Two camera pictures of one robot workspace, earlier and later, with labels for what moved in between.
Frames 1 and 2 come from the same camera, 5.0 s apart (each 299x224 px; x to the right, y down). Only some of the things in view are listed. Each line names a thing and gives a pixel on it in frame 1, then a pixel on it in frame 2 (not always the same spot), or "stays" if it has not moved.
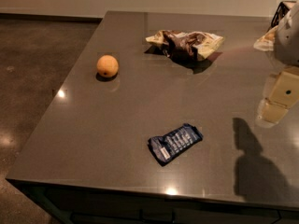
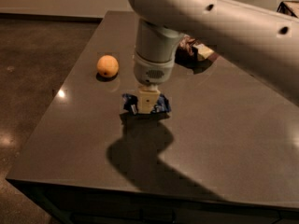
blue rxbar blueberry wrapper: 163,147 -> 131,103
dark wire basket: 278,14 stays
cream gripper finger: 283,93 -> 148,98
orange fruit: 107,65 stays
